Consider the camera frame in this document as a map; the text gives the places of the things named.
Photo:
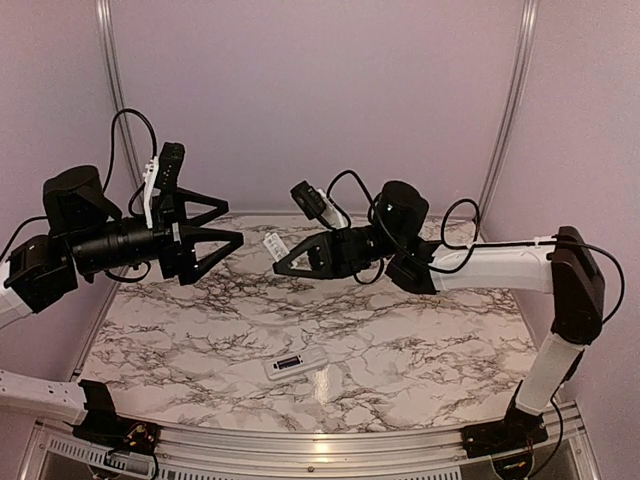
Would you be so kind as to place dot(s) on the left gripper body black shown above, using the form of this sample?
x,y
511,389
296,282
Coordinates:
x,y
169,253

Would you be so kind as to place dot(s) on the front aluminium rail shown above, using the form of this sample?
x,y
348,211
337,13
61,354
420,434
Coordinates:
x,y
184,452

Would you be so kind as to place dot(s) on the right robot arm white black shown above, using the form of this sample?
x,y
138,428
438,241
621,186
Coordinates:
x,y
561,265

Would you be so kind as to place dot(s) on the black battery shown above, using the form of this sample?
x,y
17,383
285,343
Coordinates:
x,y
289,362

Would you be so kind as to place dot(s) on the left aluminium frame post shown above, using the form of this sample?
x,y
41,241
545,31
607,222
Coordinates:
x,y
120,127

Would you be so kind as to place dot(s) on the white remote control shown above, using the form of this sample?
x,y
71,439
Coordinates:
x,y
314,358

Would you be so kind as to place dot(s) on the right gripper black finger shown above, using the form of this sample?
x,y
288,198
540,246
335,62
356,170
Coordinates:
x,y
322,272
315,249

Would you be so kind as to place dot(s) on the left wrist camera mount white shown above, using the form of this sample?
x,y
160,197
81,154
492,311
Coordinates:
x,y
149,178

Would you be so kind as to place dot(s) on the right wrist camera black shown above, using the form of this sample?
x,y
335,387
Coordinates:
x,y
309,200

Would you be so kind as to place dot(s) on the right aluminium frame post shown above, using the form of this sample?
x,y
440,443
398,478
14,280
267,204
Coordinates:
x,y
515,91

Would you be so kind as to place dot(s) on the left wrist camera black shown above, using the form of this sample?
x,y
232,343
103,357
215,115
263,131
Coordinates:
x,y
170,161

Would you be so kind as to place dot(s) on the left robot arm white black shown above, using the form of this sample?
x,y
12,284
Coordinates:
x,y
88,234

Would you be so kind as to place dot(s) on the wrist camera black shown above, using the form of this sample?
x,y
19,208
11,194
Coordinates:
x,y
309,200
170,161

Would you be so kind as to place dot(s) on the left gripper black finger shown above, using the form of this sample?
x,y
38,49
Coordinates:
x,y
203,248
216,207

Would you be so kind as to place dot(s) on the white battery cover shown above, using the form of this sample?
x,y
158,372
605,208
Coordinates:
x,y
275,246

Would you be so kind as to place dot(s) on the aluminium frame post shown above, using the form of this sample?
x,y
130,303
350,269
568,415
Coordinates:
x,y
120,127
515,91

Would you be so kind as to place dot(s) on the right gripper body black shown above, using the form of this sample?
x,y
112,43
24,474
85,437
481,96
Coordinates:
x,y
344,252

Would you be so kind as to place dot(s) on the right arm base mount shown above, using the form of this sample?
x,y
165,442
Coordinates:
x,y
497,437

